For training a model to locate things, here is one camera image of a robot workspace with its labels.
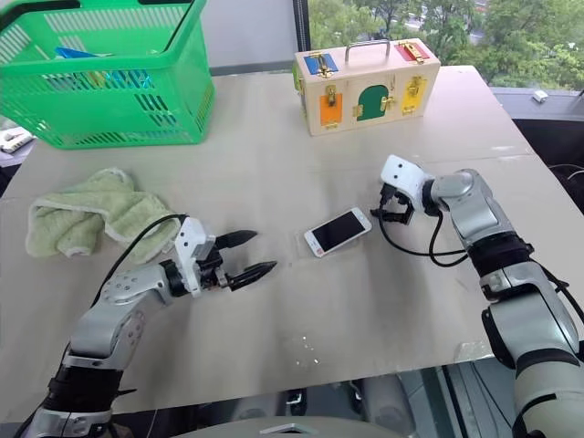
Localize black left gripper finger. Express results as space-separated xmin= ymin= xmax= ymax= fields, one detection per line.
xmin=215 ymin=229 xmax=260 ymax=252
xmin=226 ymin=260 xmax=279 ymax=292

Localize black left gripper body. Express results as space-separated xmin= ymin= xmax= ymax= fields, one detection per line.
xmin=195 ymin=243 xmax=235 ymax=292

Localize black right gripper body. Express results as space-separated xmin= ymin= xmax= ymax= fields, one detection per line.
xmin=378 ymin=181 xmax=418 ymax=219

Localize white smartphone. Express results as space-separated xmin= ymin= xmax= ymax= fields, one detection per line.
xmin=304 ymin=207 xmax=373 ymax=260

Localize light green towel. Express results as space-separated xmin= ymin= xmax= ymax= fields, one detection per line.
xmin=25 ymin=167 xmax=182 ymax=266

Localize wooden lock box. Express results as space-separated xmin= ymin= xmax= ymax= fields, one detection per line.
xmin=291 ymin=39 xmax=443 ymax=138

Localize green plastic shopping basket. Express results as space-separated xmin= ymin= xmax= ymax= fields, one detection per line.
xmin=0 ymin=0 xmax=216 ymax=150

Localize white flat device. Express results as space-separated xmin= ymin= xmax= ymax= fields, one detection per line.
xmin=0 ymin=129 xmax=36 ymax=153

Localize blue packet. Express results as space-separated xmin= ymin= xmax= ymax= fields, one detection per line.
xmin=54 ymin=46 xmax=99 ymax=60

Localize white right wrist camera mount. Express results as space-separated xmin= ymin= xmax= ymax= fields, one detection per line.
xmin=381 ymin=154 xmax=435 ymax=203

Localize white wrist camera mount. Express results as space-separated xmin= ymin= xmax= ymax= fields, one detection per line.
xmin=172 ymin=216 xmax=216 ymax=300
xmin=381 ymin=154 xmax=435 ymax=203

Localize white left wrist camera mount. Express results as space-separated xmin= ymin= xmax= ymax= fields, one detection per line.
xmin=172 ymin=216 xmax=216 ymax=300

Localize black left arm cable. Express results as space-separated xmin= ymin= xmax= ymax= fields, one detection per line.
xmin=89 ymin=213 xmax=190 ymax=308

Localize thin loose cables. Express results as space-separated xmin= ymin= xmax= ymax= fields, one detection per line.
xmin=548 ymin=162 xmax=584 ymax=193

